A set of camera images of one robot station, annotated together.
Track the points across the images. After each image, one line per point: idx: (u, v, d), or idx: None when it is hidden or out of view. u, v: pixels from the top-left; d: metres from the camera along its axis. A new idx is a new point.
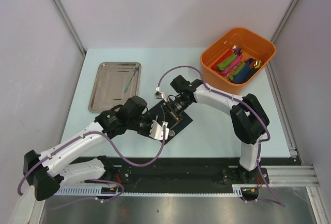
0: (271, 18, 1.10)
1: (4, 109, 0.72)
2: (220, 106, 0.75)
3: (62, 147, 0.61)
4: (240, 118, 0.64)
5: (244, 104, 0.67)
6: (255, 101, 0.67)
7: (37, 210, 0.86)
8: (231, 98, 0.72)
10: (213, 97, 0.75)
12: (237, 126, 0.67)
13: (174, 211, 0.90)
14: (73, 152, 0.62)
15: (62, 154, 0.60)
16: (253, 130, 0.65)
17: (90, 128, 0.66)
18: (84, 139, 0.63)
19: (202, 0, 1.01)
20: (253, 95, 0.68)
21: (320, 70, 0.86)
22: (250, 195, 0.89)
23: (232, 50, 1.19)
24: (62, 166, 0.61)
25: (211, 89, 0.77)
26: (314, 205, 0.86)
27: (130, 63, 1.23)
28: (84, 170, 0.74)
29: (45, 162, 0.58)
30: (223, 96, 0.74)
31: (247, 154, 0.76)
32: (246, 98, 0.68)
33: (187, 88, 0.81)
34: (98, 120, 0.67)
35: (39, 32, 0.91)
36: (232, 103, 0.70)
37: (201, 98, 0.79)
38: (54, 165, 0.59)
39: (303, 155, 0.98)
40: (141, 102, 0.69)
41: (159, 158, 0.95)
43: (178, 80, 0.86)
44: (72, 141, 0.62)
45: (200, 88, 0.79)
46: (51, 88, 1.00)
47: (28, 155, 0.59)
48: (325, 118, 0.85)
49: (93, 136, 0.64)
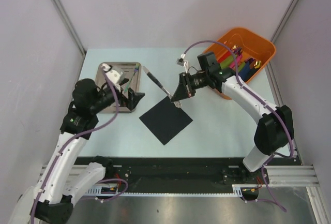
0: (271, 18, 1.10)
1: (4, 110, 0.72)
2: (247, 106, 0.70)
3: (47, 176, 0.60)
4: (267, 128, 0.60)
5: (276, 114, 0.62)
6: (289, 114, 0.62)
7: None
8: (264, 103, 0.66)
10: (243, 96, 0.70)
12: (259, 134, 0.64)
13: (174, 211, 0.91)
14: (61, 174, 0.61)
15: (53, 181, 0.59)
16: (276, 142, 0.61)
17: (61, 143, 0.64)
18: (63, 156, 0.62)
19: (202, 0, 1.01)
20: (287, 107, 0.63)
21: (320, 70, 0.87)
22: (250, 195, 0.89)
23: (232, 49, 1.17)
24: (60, 191, 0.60)
25: (243, 86, 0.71)
26: (314, 205, 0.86)
27: (130, 63, 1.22)
28: (87, 177, 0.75)
29: (41, 197, 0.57)
30: (255, 99, 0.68)
31: (254, 160, 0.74)
32: (279, 108, 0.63)
33: (216, 75, 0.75)
34: (64, 130, 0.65)
35: (39, 32, 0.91)
36: (264, 111, 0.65)
37: (228, 91, 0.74)
38: (51, 194, 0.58)
39: (303, 155, 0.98)
40: (86, 90, 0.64)
41: (159, 158, 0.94)
43: (210, 60, 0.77)
44: (54, 165, 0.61)
45: (230, 81, 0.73)
46: (51, 88, 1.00)
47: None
48: (325, 118, 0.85)
49: (71, 147, 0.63)
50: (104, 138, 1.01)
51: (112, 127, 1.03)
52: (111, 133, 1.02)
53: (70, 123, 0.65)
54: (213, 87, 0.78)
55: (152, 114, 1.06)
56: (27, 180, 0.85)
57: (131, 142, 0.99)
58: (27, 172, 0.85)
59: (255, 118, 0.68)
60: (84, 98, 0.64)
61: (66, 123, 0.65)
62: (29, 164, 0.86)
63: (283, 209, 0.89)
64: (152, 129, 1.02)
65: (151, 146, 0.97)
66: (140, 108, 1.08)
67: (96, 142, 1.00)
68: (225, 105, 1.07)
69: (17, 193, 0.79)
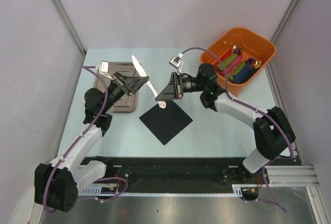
0: (271, 18, 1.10)
1: (4, 110, 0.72)
2: (241, 116, 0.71)
3: (69, 149, 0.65)
4: (263, 131, 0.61)
5: (269, 117, 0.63)
6: (281, 115, 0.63)
7: (37, 210, 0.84)
8: (255, 109, 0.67)
10: (235, 107, 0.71)
12: (258, 138, 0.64)
13: (174, 211, 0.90)
14: (80, 151, 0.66)
15: (73, 154, 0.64)
16: (275, 146, 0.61)
17: (83, 129, 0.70)
18: (85, 137, 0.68)
19: (202, 0, 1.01)
20: (279, 108, 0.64)
21: (320, 70, 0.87)
22: (250, 195, 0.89)
23: (232, 50, 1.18)
24: (74, 166, 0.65)
25: (234, 98, 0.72)
26: (314, 205, 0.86)
27: (130, 63, 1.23)
28: (89, 171, 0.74)
29: (60, 165, 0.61)
30: (246, 107, 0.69)
31: (256, 161, 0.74)
32: (270, 110, 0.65)
33: (209, 96, 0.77)
34: (87, 121, 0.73)
35: (39, 32, 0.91)
36: (256, 116, 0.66)
37: (222, 107, 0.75)
38: (70, 164, 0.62)
39: (303, 156, 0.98)
40: (92, 102, 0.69)
41: (159, 158, 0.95)
43: (212, 82, 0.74)
44: (75, 143, 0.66)
45: (221, 96, 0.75)
46: (51, 88, 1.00)
47: (39, 169, 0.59)
48: (324, 118, 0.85)
49: (91, 132, 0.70)
50: (104, 138, 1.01)
51: (112, 126, 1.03)
52: (111, 133, 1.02)
53: (90, 121, 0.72)
54: (205, 105, 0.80)
55: (151, 114, 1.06)
56: (27, 180, 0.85)
57: (131, 142, 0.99)
58: (27, 172, 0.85)
59: (250, 124, 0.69)
60: (96, 106, 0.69)
61: (88, 121, 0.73)
62: (30, 164, 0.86)
63: (284, 209, 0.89)
64: (152, 128, 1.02)
65: (151, 146, 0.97)
66: (139, 108, 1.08)
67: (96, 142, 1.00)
68: None
69: (17, 193, 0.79)
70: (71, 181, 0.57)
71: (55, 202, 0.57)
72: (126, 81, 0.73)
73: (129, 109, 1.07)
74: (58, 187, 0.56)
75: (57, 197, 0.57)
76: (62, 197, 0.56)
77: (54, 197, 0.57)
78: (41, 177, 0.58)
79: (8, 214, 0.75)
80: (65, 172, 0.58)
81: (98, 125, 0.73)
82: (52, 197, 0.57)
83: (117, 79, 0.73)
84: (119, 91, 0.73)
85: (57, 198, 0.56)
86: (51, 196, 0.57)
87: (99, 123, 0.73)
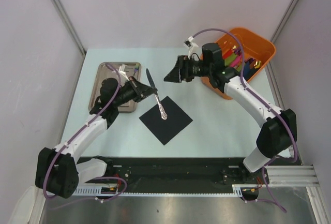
0: (271, 18, 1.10)
1: (3, 110, 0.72)
2: (250, 107, 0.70)
3: (74, 136, 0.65)
4: (271, 132, 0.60)
5: (280, 118, 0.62)
6: (292, 117, 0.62)
7: (37, 211, 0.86)
8: (268, 107, 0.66)
10: (246, 96, 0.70)
12: (262, 137, 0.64)
13: (174, 211, 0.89)
14: (84, 139, 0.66)
15: (77, 142, 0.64)
16: (280, 145, 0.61)
17: (88, 118, 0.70)
18: (90, 128, 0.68)
19: (202, 0, 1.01)
20: (292, 111, 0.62)
21: (320, 70, 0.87)
22: (250, 195, 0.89)
23: (232, 49, 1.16)
24: (77, 154, 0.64)
25: (246, 87, 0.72)
26: (314, 205, 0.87)
27: (130, 63, 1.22)
28: (90, 166, 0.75)
29: (64, 151, 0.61)
30: (259, 102, 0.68)
31: (255, 161, 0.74)
32: (283, 112, 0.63)
33: (218, 74, 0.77)
34: (93, 113, 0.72)
35: (40, 32, 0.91)
36: (268, 115, 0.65)
37: (231, 92, 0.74)
38: (73, 150, 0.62)
39: (302, 156, 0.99)
40: (110, 85, 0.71)
41: (159, 158, 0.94)
43: (216, 56, 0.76)
44: (79, 131, 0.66)
45: (234, 82, 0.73)
46: (51, 88, 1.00)
47: (42, 152, 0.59)
48: (325, 118, 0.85)
49: (97, 123, 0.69)
50: (104, 138, 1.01)
51: (112, 126, 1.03)
52: (111, 133, 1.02)
53: (97, 112, 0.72)
54: (214, 86, 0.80)
55: (152, 114, 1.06)
56: (27, 180, 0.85)
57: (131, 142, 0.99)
58: (27, 172, 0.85)
59: (260, 123, 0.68)
60: (109, 93, 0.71)
61: (94, 112, 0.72)
62: (30, 164, 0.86)
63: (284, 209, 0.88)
64: (152, 128, 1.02)
65: (150, 146, 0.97)
66: (139, 108, 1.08)
67: (96, 142, 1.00)
68: (224, 104, 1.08)
69: (17, 193, 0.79)
70: (72, 167, 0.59)
71: (55, 187, 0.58)
72: (139, 86, 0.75)
73: (129, 109, 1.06)
74: (60, 173, 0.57)
75: (58, 182, 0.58)
76: (64, 182, 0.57)
77: (55, 182, 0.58)
78: (44, 161, 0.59)
79: (8, 214, 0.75)
80: (68, 157, 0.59)
81: (103, 117, 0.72)
82: (53, 182, 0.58)
83: (133, 81, 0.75)
84: (130, 94, 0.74)
85: (58, 183, 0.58)
86: (52, 181, 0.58)
87: (105, 115, 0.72)
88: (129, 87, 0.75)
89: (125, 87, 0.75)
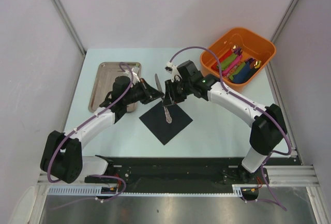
0: (271, 18, 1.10)
1: (3, 110, 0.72)
2: (236, 110, 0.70)
3: (84, 123, 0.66)
4: (261, 130, 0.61)
5: (268, 115, 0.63)
6: (279, 112, 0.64)
7: (37, 211, 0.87)
8: (253, 106, 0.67)
10: (232, 102, 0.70)
12: (255, 138, 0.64)
13: (174, 211, 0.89)
14: (93, 129, 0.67)
15: (86, 129, 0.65)
16: (271, 142, 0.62)
17: (98, 110, 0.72)
18: (99, 118, 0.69)
19: (202, 0, 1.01)
20: (276, 106, 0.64)
21: (319, 70, 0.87)
22: (250, 195, 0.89)
23: (232, 50, 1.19)
24: (84, 141, 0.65)
25: (229, 90, 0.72)
26: (314, 205, 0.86)
27: (130, 63, 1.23)
28: (90, 162, 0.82)
29: (72, 135, 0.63)
30: (243, 103, 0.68)
31: (253, 160, 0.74)
32: (268, 108, 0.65)
33: (199, 84, 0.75)
34: (103, 105, 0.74)
35: (40, 32, 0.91)
36: (255, 113, 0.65)
37: (215, 98, 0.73)
38: (81, 136, 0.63)
39: (303, 156, 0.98)
40: (123, 81, 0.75)
41: (158, 158, 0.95)
43: (191, 69, 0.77)
44: (90, 119, 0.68)
45: (216, 88, 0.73)
46: (51, 88, 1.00)
47: (53, 134, 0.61)
48: (324, 118, 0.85)
49: (106, 115, 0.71)
50: (104, 137, 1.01)
51: (111, 126, 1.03)
52: (111, 133, 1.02)
53: (107, 106, 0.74)
54: (197, 95, 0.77)
55: (152, 114, 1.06)
56: (26, 180, 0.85)
57: (131, 142, 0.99)
58: (27, 172, 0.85)
59: (247, 122, 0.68)
60: (121, 89, 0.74)
61: (105, 105, 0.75)
62: (29, 164, 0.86)
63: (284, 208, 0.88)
64: (152, 128, 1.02)
65: (150, 146, 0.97)
66: (139, 108, 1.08)
67: (96, 143, 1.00)
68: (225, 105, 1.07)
69: (16, 193, 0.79)
70: (78, 153, 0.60)
71: (59, 170, 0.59)
72: (149, 87, 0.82)
73: (129, 109, 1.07)
74: (66, 157, 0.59)
75: (62, 166, 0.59)
76: (68, 166, 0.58)
77: (59, 166, 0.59)
78: (52, 142, 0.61)
79: (8, 214, 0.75)
80: (76, 141, 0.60)
81: (112, 111, 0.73)
82: (57, 166, 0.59)
83: (143, 82, 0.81)
84: (140, 94, 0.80)
85: (62, 167, 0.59)
86: (57, 165, 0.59)
87: (114, 110, 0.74)
88: (139, 87, 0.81)
89: (137, 87, 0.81)
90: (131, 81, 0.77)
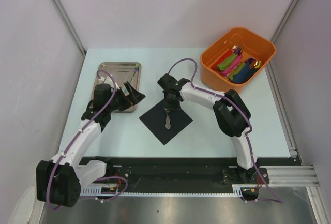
0: (270, 18, 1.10)
1: (3, 110, 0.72)
2: (204, 102, 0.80)
3: (69, 145, 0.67)
4: (222, 113, 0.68)
5: (226, 99, 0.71)
6: (236, 96, 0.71)
7: (37, 210, 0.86)
8: (214, 94, 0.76)
10: (197, 94, 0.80)
12: (220, 121, 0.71)
13: (174, 211, 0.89)
14: (81, 146, 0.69)
15: (74, 150, 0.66)
16: (236, 123, 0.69)
17: (81, 124, 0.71)
18: (85, 133, 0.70)
19: (202, 0, 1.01)
20: (234, 91, 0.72)
21: (320, 70, 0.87)
22: (250, 195, 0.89)
23: (232, 50, 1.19)
24: (76, 162, 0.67)
25: (195, 86, 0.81)
26: (314, 205, 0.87)
27: (130, 63, 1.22)
28: (90, 169, 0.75)
29: (61, 161, 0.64)
30: (206, 93, 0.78)
31: (240, 151, 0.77)
32: (227, 93, 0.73)
33: (174, 87, 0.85)
34: (85, 118, 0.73)
35: (39, 32, 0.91)
36: (215, 99, 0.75)
37: (187, 96, 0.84)
38: (71, 159, 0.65)
39: (302, 156, 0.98)
40: (104, 87, 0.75)
41: (158, 158, 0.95)
43: (166, 78, 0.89)
44: (75, 138, 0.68)
45: (185, 87, 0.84)
46: (51, 88, 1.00)
47: (40, 166, 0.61)
48: (324, 118, 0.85)
49: (91, 127, 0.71)
50: (103, 138, 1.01)
51: (111, 126, 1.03)
52: (111, 133, 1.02)
53: (90, 117, 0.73)
54: (173, 99, 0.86)
55: (151, 114, 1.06)
56: (27, 181, 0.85)
57: (131, 143, 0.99)
58: (27, 172, 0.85)
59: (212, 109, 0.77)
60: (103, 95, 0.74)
61: (86, 116, 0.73)
62: (29, 165, 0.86)
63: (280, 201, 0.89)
64: (152, 128, 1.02)
65: (150, 146, 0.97)
66: (139, 108, 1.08)
67: (96, 143, 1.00)
68: None
69: (16, 193, 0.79)
70: (73, 176, 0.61)
71: (58, 198, 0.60)
72: (133, 91, 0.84)
73: (129, 109, 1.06)
74: (61, 183, 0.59)
75: (60, 193, 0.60)
76: (66, 191, 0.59)
77: (57, 193, 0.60)
78: (43, 174, 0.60)
79: (8, 214, 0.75)
80: (68, 167, 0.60)
81: (98, 121, 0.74)
82: (55, 193, 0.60)
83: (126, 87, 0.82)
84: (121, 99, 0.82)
85: (60, 194, 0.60)
86: (55, 193, 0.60)
87: (99, 119, 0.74)
88: (119, 94, 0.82)
89: (116, 93, 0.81)
90: (114, 89, 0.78)
